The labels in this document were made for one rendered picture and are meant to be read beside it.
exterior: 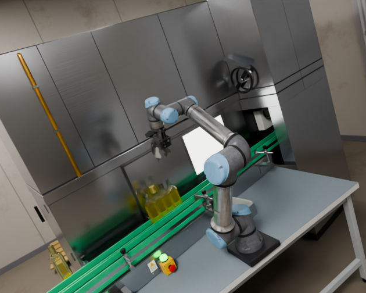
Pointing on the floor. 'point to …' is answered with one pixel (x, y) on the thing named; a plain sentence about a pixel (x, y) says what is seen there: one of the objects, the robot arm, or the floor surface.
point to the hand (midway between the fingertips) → (161, 156)
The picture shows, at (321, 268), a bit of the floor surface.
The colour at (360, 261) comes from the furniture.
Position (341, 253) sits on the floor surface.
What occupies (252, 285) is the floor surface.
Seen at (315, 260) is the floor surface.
